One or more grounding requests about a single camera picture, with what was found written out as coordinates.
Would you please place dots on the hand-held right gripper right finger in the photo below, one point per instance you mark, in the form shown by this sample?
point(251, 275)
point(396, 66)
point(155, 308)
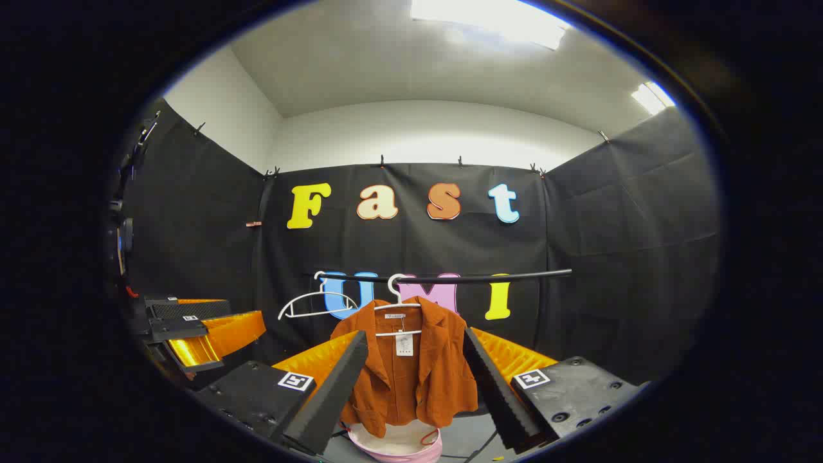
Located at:
point(495, 386)

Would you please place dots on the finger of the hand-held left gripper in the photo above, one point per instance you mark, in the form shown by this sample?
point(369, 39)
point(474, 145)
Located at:
point(225, 334)
point(193, 310)

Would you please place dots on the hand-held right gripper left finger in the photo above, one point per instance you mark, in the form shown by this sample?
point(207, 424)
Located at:
point(331, 392)

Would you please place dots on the pink and white laundry hamper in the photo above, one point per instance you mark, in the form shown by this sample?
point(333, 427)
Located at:
point(398, 445)

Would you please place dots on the white clothes hanger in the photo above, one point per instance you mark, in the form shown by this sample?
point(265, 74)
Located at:
point(398, 302)
point(318, 297)

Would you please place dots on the small ceiling light panel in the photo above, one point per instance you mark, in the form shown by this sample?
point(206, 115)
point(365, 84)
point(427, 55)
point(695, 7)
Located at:
point(652, 98)

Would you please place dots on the large ceiling light panel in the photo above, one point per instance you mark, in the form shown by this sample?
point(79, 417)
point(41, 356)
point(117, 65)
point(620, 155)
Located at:
point(488, 18)

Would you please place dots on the black clothes rail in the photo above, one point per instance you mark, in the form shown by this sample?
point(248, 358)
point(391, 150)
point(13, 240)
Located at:
point(501, 276)

